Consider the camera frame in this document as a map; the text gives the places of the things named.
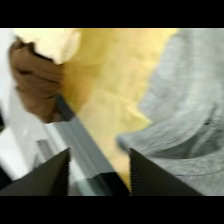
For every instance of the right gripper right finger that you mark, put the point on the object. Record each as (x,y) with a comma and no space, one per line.
(153,180)

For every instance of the cream garment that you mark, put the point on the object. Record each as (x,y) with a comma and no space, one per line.
(55,41)

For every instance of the grey sweatshirt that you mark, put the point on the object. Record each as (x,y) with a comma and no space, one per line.
(186,110)

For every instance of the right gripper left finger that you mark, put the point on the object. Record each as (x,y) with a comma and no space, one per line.
(46,180)

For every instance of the silver frame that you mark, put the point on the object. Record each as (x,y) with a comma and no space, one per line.
(83,150)

